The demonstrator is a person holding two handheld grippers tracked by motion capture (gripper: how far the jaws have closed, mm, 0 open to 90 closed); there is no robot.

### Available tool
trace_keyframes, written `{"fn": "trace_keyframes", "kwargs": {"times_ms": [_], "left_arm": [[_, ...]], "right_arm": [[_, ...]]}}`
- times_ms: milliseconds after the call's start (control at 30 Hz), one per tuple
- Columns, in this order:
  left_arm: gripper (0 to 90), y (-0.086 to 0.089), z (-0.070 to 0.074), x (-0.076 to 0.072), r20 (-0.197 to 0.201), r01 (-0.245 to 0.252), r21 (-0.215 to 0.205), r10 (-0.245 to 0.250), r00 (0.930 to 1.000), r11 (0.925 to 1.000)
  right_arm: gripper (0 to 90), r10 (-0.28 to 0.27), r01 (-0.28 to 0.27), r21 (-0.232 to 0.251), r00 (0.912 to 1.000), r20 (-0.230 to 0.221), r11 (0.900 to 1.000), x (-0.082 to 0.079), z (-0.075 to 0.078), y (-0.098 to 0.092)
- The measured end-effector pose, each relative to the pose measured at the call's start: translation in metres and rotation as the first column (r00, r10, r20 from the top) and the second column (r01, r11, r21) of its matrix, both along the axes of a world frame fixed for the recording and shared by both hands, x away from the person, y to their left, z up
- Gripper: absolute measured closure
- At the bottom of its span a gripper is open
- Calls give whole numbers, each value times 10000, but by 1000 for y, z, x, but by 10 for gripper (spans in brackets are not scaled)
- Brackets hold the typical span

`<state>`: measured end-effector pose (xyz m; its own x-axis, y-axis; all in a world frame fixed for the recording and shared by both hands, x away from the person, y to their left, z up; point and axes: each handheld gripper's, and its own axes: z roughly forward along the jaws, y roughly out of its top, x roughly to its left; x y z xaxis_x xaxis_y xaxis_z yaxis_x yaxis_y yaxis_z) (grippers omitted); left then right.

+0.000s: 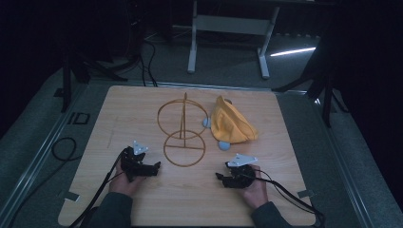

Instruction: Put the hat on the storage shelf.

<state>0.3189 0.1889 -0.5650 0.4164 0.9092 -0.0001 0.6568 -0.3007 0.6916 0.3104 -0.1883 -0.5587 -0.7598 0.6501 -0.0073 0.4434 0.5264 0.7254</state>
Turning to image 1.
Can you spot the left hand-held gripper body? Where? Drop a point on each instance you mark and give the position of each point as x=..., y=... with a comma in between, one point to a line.
x=133, y=164

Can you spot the white desk frame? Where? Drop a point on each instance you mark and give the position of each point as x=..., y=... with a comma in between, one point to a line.
x=231, y=27

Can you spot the light blue round pad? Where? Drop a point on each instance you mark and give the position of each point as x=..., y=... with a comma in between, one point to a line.
x=224, y=145
x=206, y=123

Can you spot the yellow cloth hat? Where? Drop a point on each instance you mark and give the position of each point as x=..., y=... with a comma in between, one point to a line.
x=231, y=123

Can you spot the black tripod stand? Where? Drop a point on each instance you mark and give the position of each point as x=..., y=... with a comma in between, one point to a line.
x=79, y=68
x=320, y=85

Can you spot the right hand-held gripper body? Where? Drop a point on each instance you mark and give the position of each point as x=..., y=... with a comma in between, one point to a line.
x=242, y=175

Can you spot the person's left hand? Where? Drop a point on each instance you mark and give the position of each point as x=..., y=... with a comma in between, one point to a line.
x=123, y=186

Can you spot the grey tape strip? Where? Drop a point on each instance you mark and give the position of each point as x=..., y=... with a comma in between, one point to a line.
x=305, y=193
x=71, y=196

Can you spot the person's right hand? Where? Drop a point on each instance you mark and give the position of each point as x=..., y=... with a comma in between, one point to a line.
x=258, y=190

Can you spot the metal floor rail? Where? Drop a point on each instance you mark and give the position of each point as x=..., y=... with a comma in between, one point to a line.
x=345, y=171
x=34, y=161

